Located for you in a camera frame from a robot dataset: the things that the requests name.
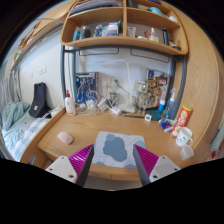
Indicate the grey blue mouse pad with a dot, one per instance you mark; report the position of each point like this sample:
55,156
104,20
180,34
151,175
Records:
116,150

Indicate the wooden wall shelf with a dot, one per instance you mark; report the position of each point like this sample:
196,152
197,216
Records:
148,24

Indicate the white power strip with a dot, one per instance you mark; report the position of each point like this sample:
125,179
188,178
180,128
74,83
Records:
115,110

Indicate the white bottle red cap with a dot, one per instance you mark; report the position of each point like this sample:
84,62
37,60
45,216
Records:
69,104

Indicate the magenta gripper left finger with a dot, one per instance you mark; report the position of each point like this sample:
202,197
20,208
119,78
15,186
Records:
74,168

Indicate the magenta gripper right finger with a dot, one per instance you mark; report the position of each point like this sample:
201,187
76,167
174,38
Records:
151,167

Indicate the pink computer mouse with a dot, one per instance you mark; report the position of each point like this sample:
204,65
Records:
65,137

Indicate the red yellow chips can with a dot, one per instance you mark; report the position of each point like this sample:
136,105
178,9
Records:
181,120

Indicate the bed with striped sheet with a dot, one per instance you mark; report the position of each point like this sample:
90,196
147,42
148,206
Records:
21,133

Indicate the white mug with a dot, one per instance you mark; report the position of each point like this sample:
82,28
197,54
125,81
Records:
184,137

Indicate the small white clock cube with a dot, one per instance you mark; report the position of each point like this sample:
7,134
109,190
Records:
148,117

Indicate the robot figure model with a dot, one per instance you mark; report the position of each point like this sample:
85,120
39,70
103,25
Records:
145,99

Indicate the white plastic cup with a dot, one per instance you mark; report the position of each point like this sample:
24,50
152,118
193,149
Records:
186,152

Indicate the black bag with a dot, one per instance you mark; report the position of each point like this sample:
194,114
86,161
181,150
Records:
39,106

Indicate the blue spray bottle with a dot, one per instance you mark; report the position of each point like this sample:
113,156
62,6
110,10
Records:
170,104

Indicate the teal blanket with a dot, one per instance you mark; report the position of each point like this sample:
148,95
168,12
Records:
13,112

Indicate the blue model kit box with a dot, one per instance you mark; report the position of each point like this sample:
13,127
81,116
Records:
86,86

